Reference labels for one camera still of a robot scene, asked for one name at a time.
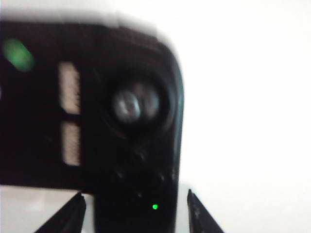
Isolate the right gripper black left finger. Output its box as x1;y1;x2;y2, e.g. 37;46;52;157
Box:
33;191;87;233

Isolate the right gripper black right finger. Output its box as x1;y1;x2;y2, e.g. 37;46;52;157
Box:
187;188;225;233

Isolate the black remote control with joysticks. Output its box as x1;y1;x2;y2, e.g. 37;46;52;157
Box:
0;20;185;233

